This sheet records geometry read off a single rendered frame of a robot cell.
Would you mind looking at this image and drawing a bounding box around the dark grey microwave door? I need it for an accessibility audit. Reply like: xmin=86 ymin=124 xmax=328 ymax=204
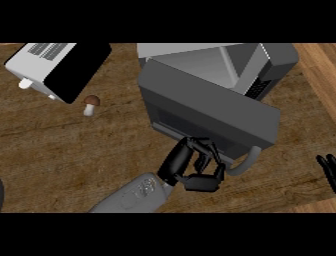
xmin=136 ymin=58 xmax=281 ymax=177

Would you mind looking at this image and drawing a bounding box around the grey microwave body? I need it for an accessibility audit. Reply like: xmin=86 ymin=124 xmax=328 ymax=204
xmin=135 ymin=43 xmax=300 ymax=102

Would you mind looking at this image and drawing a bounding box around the white toaster oven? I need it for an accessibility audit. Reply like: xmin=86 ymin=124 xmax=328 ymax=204
xmin=2 ymin=43 xmax=113 ymax=105

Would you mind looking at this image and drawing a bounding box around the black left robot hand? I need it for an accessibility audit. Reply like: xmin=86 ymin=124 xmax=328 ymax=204
xmin=156 ymin=136 xmax=226 ymax=193

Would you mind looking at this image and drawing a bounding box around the brown cap mushroom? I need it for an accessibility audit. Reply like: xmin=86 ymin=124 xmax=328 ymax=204
xmin=82 ymin=94 xmax=101 ymax=118

